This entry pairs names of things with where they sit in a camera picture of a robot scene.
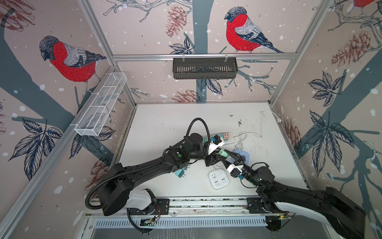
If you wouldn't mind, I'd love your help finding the blue square socket cube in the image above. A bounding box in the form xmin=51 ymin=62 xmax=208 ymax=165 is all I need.
xmin=234 ymin=149 xmax=250 ymax=164

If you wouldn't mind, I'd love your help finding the white square socket cube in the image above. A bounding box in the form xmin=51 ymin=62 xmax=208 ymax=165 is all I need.
xmin=209 ymin=168 xmax=229 ymax=190

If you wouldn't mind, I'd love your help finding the white multicolour power strip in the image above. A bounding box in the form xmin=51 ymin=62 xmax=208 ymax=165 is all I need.
xmin=217 ymin=132 xmax=235 ymax=144

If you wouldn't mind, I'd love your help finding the pink USB charger plug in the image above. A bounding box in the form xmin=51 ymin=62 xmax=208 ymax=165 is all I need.
xmin=223 ymin=132 xmax=232 ymax=141

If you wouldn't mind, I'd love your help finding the teal charger plug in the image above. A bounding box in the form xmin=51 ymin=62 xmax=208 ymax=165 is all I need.
xmin=174 ymin=169 xmax=185 ymax=178

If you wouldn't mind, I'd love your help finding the green charger plug bottom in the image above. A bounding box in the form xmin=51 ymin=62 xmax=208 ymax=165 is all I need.
xmin=218 ymin=149 xmax=229 ymax=158

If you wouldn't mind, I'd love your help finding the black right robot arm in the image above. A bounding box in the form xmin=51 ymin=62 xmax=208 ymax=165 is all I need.
xmin=215 ymin=150 xmax=366 ymax=239

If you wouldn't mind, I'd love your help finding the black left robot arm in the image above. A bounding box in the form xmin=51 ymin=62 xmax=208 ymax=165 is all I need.
xmin=85 ymin=125 xmax=224 ymax=216

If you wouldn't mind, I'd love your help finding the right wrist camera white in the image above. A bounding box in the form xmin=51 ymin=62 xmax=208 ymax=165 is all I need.
xmin=227 ymin=164 xmax=243 ymax=179

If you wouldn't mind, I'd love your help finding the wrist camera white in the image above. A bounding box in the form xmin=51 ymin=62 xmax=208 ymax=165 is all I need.
xmin=208 ymin=135 xmax=224 ymax=155
xmin=227 ymin=164 xmax=243 ymax=179

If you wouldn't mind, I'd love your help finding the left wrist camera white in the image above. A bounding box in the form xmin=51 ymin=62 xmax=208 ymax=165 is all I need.
xmin=208 ymin=135 xmax=224 ymax=155

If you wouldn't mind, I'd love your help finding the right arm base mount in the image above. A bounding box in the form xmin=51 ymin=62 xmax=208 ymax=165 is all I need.
xmin=246 ymin=197 xmax=273 ymax=214

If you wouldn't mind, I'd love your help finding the white power strip cable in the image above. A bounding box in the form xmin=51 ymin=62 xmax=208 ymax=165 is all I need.
xmin=232 ymin=111 xmax=283 ymax=141

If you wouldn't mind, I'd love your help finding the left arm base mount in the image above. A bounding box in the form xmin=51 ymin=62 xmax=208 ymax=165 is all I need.
xmin=127 ymin=199 xmax=170 ymax=216

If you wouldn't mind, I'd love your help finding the black wall shelf basket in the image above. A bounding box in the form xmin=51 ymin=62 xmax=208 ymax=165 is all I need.
xmin=173 ymin=57 xmax=238 ymax=80

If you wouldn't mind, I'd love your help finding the white wire mesh shelf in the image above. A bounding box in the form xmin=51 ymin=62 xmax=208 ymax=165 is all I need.
xmin=75 ymin=72 xmax=127 ymax=136

